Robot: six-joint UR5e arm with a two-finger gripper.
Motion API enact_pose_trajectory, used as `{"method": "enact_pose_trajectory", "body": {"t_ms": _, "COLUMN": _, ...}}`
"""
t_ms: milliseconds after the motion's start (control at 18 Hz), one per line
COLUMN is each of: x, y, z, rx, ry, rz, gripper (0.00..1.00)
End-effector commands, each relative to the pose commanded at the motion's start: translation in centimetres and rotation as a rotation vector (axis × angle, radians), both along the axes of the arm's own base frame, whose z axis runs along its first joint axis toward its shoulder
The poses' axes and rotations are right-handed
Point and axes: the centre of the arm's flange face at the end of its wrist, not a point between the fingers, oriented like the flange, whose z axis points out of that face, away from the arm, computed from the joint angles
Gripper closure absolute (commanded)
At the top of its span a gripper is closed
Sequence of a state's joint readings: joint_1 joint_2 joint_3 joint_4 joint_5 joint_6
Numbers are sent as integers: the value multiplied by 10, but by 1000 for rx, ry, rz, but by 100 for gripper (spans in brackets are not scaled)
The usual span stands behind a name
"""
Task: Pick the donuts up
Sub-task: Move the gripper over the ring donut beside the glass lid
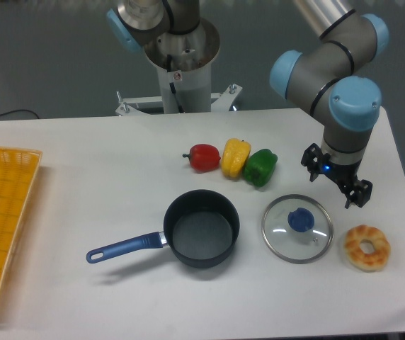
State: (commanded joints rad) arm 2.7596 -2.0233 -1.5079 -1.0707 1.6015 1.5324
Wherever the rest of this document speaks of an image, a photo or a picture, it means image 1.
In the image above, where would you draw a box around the glass pot lid blue knob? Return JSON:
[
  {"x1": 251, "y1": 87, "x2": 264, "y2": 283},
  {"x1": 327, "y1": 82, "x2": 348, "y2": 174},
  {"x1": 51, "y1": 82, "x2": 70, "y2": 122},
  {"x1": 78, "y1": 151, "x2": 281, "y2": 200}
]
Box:
[{"x1": 261, "y1": 194, "x2": 333, "y2": 264}]

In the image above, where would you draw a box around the black cable on floor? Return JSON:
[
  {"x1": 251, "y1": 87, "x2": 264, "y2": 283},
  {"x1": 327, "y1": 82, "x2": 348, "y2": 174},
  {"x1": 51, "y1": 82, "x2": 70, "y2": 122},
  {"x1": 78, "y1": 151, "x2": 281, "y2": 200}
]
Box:
[{"x1": 0, "y1": 108, "x2": 40, "y2": 120}]

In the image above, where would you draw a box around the black cable on pedestal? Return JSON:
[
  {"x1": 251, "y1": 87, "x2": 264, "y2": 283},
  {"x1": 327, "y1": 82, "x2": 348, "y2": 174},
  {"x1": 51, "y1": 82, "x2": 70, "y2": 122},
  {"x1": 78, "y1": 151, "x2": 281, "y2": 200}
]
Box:
[{"x1": 166, "y1": 52, "x2": 185, "y2": 114}]

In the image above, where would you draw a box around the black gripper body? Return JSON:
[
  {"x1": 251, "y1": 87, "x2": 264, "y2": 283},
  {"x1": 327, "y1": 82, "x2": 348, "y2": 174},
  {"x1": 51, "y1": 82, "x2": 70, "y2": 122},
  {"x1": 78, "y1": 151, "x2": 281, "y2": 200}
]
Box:
[{"x1": 321, "y1": 155, "x2": 361, "y2": 188}]

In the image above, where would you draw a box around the dark saucepan blue handle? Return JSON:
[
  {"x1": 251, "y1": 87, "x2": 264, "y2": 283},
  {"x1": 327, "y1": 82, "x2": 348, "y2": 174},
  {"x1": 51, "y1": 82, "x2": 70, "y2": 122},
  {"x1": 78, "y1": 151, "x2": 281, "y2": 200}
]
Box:
[{"x1": 86, "y1": 189, "x2": 240, "y2": 268}]

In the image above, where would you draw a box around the glazed ring donut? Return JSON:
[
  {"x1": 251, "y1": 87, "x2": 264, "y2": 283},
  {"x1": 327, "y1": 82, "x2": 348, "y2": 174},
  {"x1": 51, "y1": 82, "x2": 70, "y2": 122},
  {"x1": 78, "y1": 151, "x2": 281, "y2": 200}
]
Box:
[{"x1": 343, "y1": 225, "x2": 391, "y2": 271}]

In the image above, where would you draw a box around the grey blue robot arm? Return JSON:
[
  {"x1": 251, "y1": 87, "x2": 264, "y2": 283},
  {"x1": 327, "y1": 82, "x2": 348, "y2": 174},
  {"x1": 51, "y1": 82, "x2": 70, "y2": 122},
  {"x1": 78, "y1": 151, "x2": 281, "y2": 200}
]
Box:
[{"x1": 106, "y1": 1, "x2": 389, "y2": 207}]

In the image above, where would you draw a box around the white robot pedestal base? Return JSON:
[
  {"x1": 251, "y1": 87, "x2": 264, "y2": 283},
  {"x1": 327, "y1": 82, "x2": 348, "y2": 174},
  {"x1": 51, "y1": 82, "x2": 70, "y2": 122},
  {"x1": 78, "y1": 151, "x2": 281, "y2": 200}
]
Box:
[{"x1": 115, "y1": 18, "x2": 242, "y2": 116}]

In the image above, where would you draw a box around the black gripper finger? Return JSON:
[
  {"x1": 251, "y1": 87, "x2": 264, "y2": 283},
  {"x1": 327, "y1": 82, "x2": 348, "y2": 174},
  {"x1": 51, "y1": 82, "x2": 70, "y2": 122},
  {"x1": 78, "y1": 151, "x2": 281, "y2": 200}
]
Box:
[
  {"x1": 342, "y1": 179, "x2": 372, "y2": 209},
  {"x1": 301, "y1": 143, "x2": 324, "y2": 182}
]

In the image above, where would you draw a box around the red bell pepper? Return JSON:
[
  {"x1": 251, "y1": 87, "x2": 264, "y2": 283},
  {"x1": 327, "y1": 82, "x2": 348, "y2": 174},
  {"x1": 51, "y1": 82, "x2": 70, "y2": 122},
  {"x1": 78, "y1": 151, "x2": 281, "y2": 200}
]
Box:
[{"x1": 182, "y1": 144, "x2": 221, "y2": 172}]

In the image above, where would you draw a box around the green bell pepper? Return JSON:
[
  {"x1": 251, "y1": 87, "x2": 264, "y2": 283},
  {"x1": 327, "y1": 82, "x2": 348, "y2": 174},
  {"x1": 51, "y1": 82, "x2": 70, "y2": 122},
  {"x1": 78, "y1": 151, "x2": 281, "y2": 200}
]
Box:
[{"x1": 243, "y1": 149, "x2": 278, "y2": 188}]

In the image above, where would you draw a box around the yellow bell pepper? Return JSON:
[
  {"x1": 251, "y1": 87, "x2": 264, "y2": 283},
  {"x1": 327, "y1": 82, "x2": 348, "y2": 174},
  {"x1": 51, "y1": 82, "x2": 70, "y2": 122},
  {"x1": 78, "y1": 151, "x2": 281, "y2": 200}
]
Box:
[{"x1": 221, "y1": 138, "x2": 251, "y2": 179}]

